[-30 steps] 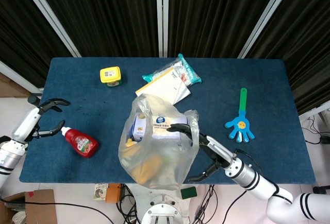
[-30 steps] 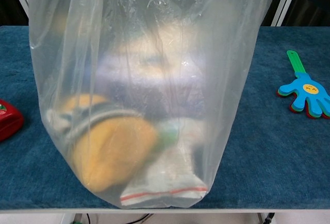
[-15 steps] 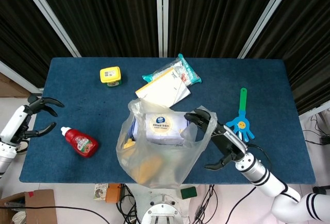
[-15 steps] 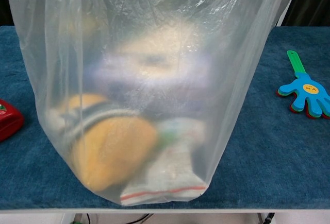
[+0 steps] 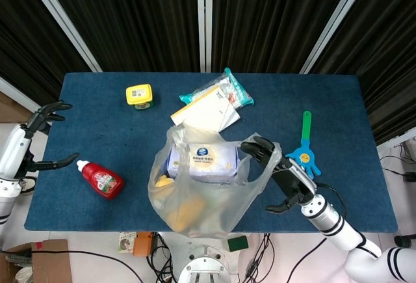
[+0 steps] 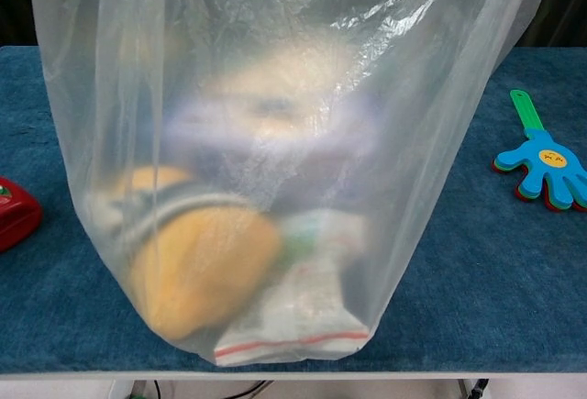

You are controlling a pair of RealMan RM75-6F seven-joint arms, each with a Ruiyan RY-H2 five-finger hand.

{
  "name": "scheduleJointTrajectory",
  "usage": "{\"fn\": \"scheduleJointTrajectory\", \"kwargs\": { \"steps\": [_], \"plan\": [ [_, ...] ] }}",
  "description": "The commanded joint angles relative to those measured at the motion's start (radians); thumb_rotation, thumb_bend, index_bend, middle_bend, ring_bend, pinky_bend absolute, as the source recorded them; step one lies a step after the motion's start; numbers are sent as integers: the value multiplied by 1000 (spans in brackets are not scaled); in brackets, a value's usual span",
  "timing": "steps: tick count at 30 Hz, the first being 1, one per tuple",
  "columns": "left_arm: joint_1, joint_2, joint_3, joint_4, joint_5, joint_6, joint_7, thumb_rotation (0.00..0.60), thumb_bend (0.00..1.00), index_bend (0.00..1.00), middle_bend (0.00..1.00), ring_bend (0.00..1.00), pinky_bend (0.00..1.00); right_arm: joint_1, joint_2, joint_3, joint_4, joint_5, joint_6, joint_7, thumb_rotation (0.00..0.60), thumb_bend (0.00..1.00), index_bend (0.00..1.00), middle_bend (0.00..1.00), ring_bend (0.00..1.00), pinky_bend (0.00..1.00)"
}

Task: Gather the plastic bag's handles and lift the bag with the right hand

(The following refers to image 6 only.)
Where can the translucent plastic bag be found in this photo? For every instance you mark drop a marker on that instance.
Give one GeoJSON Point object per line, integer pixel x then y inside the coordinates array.
{"type": "Point", "coordinates": [114, 73]}

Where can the clear zip bag red stripe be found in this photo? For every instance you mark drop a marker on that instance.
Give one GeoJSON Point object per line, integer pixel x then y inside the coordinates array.
{"type": "Point", "coordinates": [293, 325]}

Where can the white purple package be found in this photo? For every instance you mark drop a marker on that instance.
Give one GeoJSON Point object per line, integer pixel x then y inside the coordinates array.
{"type": "Point", "coordinates": [238, 151]}

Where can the yellow orange soft item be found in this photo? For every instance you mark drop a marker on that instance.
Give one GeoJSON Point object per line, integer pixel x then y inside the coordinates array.
{"type": "Point", "coordinates": [206, 270]}

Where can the blue felt table cover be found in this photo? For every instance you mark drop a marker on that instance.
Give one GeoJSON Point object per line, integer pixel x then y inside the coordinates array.
{"type": "Point", "coordinates": [481, 280]}

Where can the blue hand clapper toy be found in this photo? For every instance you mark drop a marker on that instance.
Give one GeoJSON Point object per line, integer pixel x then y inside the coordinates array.
{"type": "Point", "coordinates": [550, 160]}

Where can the red bottle with white cap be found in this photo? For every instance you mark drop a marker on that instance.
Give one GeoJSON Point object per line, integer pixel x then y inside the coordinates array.
{"type": "Point", "coordinates": [18, 220]}

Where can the black pleated curtain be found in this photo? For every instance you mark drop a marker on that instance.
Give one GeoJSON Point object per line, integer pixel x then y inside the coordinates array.
{"type": "Point", "coordinates": [14, 14]}
{"type": "Point", "coordinates": [564, 4]}

